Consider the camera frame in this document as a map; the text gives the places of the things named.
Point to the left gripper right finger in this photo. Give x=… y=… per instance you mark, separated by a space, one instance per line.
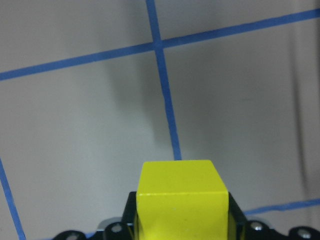
x=241 y=228

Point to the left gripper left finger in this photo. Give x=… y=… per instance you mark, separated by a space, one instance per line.
x=115 y=228

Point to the yellow cube block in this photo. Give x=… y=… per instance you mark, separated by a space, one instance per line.
x=181 y=200

